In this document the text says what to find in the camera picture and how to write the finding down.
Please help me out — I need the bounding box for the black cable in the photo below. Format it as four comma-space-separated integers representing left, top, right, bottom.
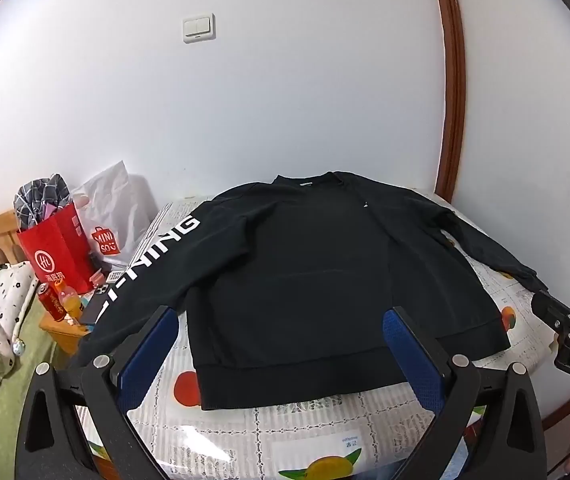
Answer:
547, 430, 570, 480

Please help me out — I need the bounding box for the orange drink bottle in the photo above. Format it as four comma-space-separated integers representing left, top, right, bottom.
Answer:
54, 280, 83, 323

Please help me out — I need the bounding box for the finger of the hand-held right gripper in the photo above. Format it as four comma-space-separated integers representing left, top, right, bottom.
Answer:
531, 290, 570, 333

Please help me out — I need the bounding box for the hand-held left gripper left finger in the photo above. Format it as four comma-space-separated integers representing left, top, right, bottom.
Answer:
15, 305, 179, 480

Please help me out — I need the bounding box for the brown wooden baseboard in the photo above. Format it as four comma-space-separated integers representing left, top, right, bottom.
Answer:
540, 390, 570, 433

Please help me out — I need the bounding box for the white light switch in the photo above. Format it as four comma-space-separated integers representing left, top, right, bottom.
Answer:
182, 15, 216, 44

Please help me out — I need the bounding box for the red drink can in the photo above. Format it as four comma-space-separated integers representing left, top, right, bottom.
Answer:
38, 282, 66, 322

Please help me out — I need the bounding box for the brown wooden door frame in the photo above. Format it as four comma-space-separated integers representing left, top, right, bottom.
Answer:
427, 0, 467, 206

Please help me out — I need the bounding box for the black white plaid cloth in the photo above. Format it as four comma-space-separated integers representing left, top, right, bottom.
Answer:
14, 174, 73, 233

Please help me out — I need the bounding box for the white plastic bag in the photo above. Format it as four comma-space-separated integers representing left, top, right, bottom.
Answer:
70, 160, 138, 271

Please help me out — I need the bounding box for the red paper bag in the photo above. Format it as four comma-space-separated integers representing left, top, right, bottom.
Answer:
16, 202, 96, 295

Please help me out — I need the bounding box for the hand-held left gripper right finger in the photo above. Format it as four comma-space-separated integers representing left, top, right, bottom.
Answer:
384, 306, 548, 480

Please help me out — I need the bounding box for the wooden nightstand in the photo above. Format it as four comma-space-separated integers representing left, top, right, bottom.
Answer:
39, 310, 87, 356

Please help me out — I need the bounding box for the black smartphone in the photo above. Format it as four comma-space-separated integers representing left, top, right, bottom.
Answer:
80, 285, 112, 332

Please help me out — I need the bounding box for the green bedsheet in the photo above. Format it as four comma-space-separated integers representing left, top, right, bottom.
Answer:
0, 305, 82, 461

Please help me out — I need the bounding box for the fruit print tablecloth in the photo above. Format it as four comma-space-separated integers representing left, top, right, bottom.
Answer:
72, 195, 570, 480

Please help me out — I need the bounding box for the spotted white bedding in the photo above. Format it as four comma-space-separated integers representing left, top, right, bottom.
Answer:
0, 262, 41, 356

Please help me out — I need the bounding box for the black sweatshirt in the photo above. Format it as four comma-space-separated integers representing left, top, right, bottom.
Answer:
68, 171, 550, 412

